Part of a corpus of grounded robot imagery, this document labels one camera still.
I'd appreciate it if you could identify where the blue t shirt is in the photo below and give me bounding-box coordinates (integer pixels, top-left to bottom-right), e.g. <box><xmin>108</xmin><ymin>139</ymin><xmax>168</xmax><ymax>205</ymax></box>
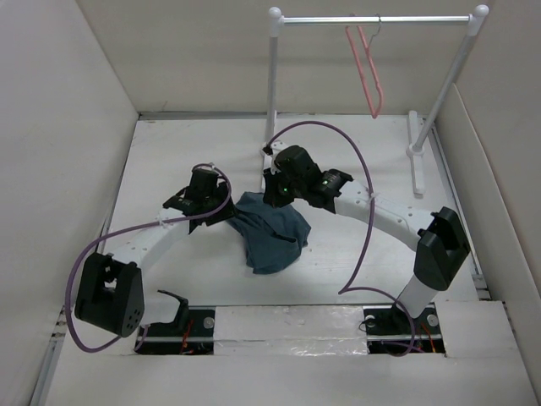
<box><xmin>227</xmin><ymin>192</ymin><xmax>311</xmax><ymax>275</ymax></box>

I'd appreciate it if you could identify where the pink clothes hanger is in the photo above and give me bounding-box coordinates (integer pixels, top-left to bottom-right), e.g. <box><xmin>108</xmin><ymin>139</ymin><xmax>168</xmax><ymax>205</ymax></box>
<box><xmin>344</xmin><ymin>15</ymin><xmax>385</xmax><ymax>119</ymax></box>

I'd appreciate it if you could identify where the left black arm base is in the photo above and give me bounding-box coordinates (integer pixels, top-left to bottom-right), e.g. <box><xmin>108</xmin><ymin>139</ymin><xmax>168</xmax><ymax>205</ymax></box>
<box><xmin>134</xmin><ymin>289</ymin><xmax>216</xmax><ymax>356</ymax></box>

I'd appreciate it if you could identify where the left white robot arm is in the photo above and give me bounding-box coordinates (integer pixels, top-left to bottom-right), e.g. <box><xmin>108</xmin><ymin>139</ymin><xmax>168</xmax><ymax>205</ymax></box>
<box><xmin>74</xmin><ymin>164</ymin><xmax>236</xmax><ymax>337</ymax></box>

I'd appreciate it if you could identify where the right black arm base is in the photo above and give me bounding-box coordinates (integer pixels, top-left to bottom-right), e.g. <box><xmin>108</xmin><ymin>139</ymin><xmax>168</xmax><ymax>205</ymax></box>
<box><xmin>359</xmin><ymin>303</ymin><xmax>445</xmax><ymax>356</ymax></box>

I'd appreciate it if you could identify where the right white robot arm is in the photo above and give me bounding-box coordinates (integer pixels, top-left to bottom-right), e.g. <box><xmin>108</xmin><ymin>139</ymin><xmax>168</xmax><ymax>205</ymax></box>
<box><xmin>263</xmin><ymin>142</ymin><xmax>471</xmax><ymax>332</ymax></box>

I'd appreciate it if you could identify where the white clothes rack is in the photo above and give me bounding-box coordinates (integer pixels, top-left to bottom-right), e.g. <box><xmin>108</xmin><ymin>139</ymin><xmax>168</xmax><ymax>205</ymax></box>
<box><xmin>265</xmin><ymin>4</ymin><xmax>489</xmax><ymax>196</ymax></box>

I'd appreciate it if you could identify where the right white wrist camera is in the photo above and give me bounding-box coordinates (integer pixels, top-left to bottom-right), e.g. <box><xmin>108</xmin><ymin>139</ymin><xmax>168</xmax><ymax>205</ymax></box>
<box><xmin>261</xmin><ymin>140</ymin><xmax>288</xmax><ymax>156</ymax></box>

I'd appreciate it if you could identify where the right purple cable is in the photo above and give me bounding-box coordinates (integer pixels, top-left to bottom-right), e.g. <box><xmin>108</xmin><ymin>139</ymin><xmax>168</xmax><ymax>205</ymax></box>
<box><xmin>268</xmin><ymin>121</ymin><xmax>428</xmax><ymax>356</ymax></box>

